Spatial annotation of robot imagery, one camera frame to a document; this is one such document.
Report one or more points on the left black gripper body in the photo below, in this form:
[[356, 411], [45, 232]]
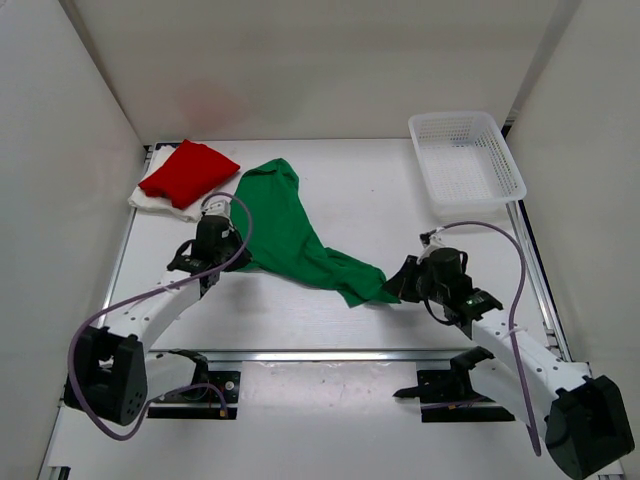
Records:
[[234, 244]]

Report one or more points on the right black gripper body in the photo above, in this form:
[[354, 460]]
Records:
[[416, 286]]

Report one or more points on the green t shirt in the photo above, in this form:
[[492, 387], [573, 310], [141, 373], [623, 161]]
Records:
[[283, 242]]

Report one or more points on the red t shirt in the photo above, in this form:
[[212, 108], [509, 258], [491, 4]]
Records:
[[190, 172]]

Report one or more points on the white t shirt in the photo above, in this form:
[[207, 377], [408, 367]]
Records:
[[159, 205]]

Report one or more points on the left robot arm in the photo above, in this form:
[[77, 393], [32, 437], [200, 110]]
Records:
[[115, 376]]

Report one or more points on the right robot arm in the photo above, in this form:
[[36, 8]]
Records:
[[579, 420]]

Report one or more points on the white plastic basket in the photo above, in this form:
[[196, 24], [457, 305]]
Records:
[[466, 164]]

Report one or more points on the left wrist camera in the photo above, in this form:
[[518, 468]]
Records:
[[216, 207]]

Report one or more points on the aluminium table rail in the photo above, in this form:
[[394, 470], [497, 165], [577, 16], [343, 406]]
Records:
[[353, 355]]

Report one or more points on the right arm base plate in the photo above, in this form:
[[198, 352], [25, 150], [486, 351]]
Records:
[[443, 398]]

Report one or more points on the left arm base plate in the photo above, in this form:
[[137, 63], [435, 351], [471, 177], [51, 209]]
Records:
[[203, 403]]

